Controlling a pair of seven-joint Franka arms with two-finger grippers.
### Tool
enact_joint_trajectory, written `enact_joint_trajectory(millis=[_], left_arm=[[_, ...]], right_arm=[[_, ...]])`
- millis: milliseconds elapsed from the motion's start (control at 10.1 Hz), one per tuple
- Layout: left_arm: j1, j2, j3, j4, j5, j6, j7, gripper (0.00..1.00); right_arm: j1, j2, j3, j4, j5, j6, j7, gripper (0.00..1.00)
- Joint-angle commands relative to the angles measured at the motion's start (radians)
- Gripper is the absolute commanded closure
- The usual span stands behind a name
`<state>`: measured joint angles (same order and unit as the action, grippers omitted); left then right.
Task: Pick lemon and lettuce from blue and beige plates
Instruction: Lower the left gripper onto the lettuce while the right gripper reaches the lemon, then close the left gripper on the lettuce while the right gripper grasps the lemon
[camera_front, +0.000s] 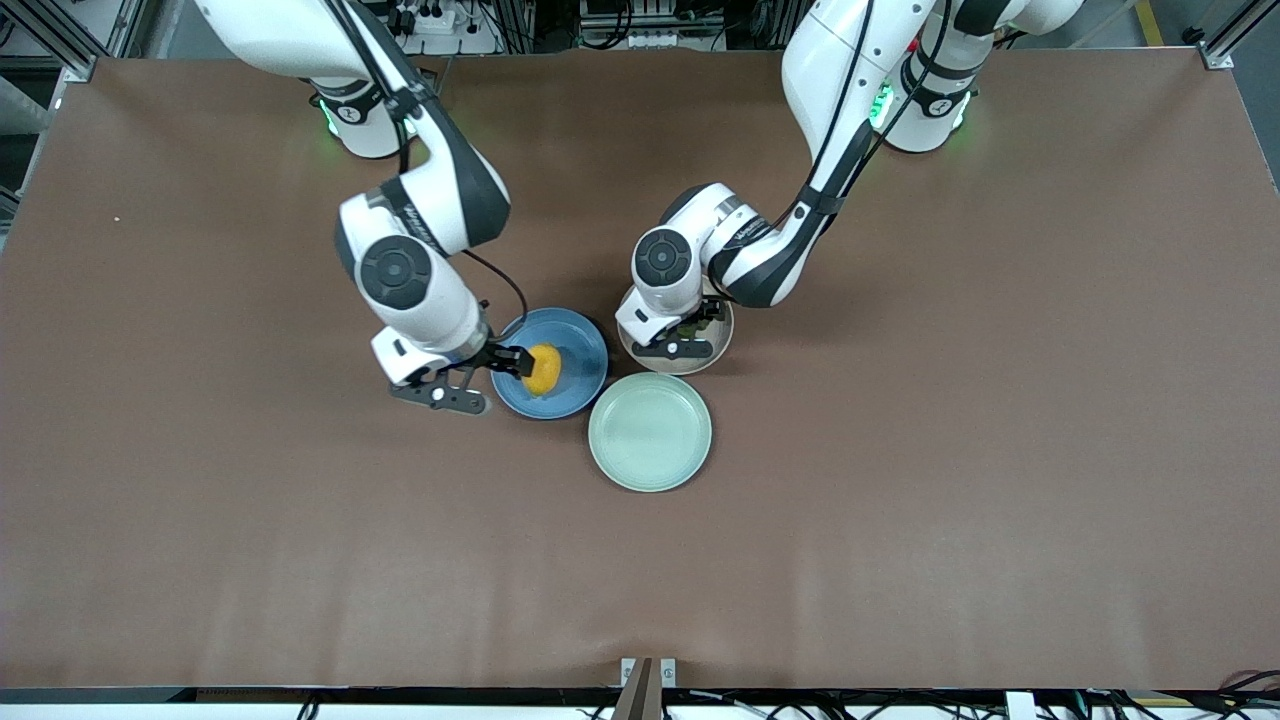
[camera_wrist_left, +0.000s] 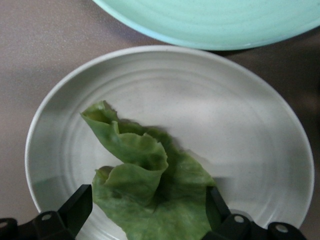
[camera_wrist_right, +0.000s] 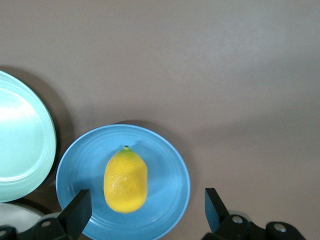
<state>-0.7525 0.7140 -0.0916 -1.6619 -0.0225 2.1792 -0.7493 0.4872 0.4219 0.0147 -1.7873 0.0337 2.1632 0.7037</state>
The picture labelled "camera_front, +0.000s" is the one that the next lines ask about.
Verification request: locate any yellow lemon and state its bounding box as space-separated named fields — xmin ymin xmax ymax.
xmin=522 ymin=343 xmax=563 ymax=397

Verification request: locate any beige plate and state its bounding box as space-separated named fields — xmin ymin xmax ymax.
xmin=617 ymin=285 xmax=735 ymax=376

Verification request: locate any blue plate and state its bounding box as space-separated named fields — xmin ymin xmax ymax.
xmin=490 ymin=307 xmax=610 ymax=420

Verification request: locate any pale green plate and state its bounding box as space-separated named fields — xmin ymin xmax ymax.
xmin=588 ymin=372 xmax=713 ymax=493

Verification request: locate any white power strip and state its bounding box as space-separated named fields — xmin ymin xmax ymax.
xmin=385 ymin=0 xmax=501 ymax=56

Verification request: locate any metal bracket with brown post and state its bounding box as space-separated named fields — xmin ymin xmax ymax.
xmin=612 ymin=657 xmax=678 ymax=720

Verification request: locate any aluminium frame corner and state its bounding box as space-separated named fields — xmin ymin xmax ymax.
xmin=1195 ymin=0 xmax=1280 ymax=70
xmin=18 ymin=0 xmax=101 ymax=83

